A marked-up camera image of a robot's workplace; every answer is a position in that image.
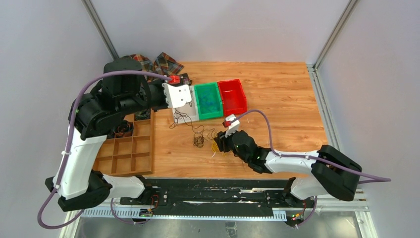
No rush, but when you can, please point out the blue cable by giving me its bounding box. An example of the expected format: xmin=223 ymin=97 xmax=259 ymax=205
xmin=199 ymin=92 xmax=220 ymax=114

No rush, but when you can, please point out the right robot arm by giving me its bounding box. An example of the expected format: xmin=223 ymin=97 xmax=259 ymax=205
xmin=214 ymin=130 xmax=362 ymax=207

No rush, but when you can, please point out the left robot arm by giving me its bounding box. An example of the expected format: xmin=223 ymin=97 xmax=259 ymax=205
xmin=46 ymin=58 xmax=171 ymax=212

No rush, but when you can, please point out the red plastic bin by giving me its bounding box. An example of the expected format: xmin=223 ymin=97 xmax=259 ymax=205
xmin=217 ymin=79 xmax=248 ymax=117

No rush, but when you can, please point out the green plastic bin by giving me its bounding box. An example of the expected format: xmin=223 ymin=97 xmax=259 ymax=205
xmin=194 ymin=82 xmax=223 ymax=120

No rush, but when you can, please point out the white plastic bin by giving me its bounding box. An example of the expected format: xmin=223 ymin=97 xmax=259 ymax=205
xmin=172 ymin=86 xmax=200 ymax=124

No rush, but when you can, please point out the wooden divided tray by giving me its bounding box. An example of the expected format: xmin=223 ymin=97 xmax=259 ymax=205
xmin=93 ymin=112 xmax=155 ymax=177

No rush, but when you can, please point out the plaid cloth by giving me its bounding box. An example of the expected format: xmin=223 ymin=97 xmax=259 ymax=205
xmin=124 ymin=52 xmax=192 ymax=86

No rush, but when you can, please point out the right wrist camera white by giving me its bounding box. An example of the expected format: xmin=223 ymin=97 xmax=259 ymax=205
xmin=222 ymin=114 xmax=240 ymax=138

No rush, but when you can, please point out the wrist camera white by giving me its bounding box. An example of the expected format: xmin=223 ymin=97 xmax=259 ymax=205
xmin=162 ymin=83 xmax=192 ymax=108
xmin=222 ymin=114 xmax=240 ymax=138

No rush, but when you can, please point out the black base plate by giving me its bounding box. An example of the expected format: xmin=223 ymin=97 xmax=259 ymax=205
xmin=118 ymin=178 xmax=314 ymax=217

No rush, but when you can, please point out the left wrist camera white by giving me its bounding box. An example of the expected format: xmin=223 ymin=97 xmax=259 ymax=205
xmin=162 ymin=83 xmax=192 ymax=108

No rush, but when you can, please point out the dark cable bundle in tray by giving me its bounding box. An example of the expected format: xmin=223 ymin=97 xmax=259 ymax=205
xmin=114 ymin=120 xmax=135 ymax=138

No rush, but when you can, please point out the aluminium front rail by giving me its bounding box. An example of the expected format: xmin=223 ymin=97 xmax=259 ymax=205
xmin=61 ymin=189 xmax=378 ymax=238

